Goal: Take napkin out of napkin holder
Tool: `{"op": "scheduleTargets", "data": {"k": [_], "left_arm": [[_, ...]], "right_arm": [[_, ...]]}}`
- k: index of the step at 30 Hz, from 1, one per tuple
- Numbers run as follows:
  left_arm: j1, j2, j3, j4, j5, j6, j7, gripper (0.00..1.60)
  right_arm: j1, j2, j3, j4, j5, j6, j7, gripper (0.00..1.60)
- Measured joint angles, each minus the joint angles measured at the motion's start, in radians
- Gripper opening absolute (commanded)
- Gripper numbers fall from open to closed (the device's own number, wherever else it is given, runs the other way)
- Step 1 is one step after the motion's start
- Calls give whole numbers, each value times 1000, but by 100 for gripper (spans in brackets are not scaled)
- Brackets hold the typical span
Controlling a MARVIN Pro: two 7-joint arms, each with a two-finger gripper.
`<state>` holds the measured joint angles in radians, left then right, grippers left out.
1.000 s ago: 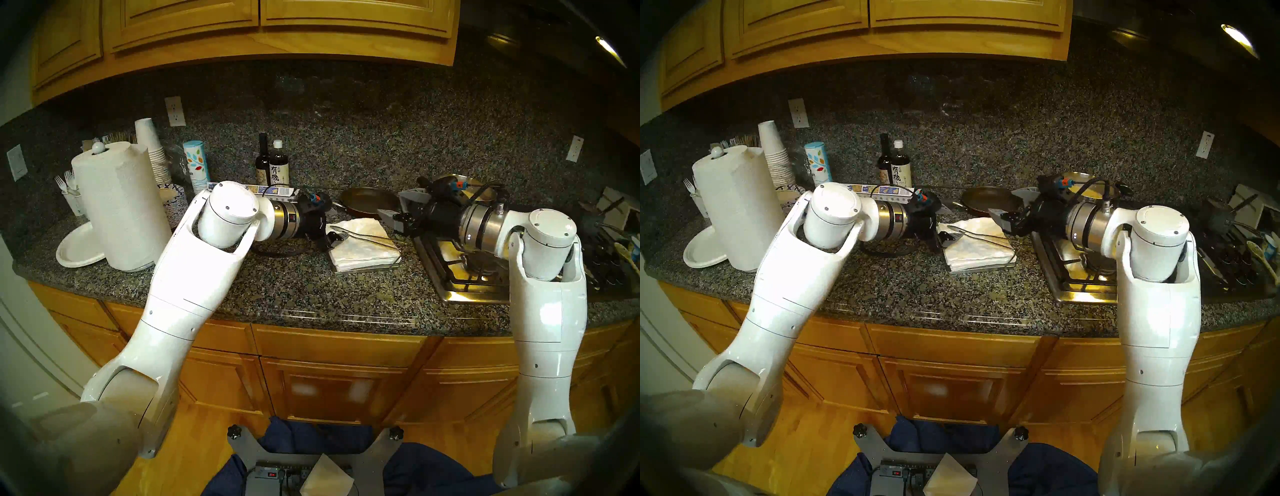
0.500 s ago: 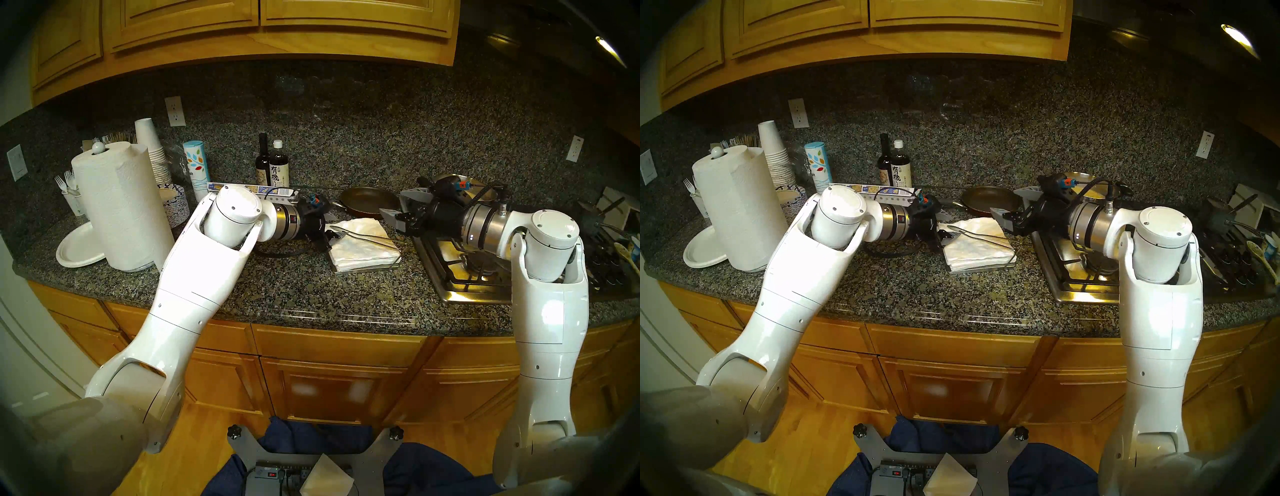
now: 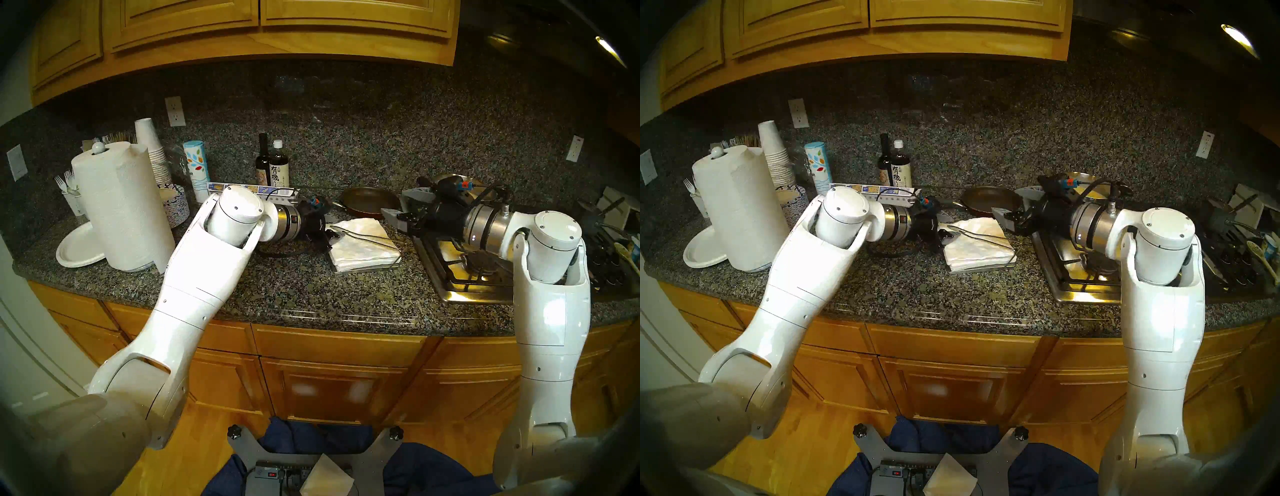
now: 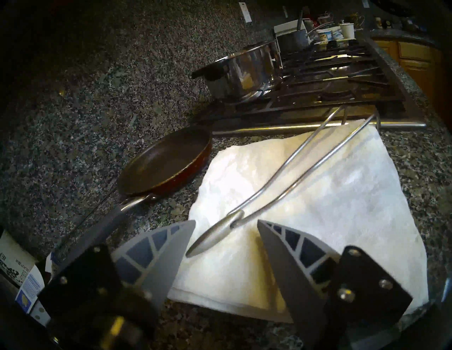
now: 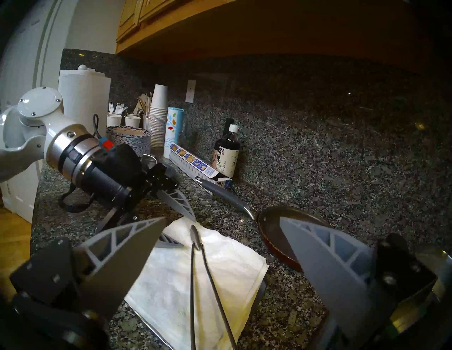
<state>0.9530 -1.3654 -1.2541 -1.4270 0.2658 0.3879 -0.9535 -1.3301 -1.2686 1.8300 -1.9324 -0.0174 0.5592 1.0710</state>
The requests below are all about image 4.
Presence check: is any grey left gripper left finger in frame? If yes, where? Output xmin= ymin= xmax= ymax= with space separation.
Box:
xmin=37 ymin=221 xmax=196 ymax=318

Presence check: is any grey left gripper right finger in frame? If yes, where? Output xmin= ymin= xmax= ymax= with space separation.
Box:
xmin=257 ymin=219 xmax=413 ymax=350

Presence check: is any white napkin stack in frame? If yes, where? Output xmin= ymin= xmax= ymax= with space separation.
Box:
xmin=169 ymin=120 xmax=429 ymax=323

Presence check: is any red frying pan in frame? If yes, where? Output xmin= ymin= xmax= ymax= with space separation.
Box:
xmin=56 ymin=125 xmax=213 ymax=276

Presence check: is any blue white foil box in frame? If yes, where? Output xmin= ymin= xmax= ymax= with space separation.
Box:
xmin=0 ymin=229 xmax=59 ymax=327

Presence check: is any steel gas stove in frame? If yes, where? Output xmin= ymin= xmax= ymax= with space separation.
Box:
xmin=192 ymin=39 xmax=428 ymax=136

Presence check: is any stainless steel pot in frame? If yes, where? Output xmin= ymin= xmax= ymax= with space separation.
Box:
xmin=191 ymin=40 xmax=283 ymax=103

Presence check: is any dark saucepan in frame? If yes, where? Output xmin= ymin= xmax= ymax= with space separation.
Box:
xmin=277 ymin=11 xmax=334 ymax=54

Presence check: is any wooden corner base cabinet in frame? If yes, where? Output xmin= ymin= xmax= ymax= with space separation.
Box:
xmin=374 ymin=39 xmax=445 ymax=103

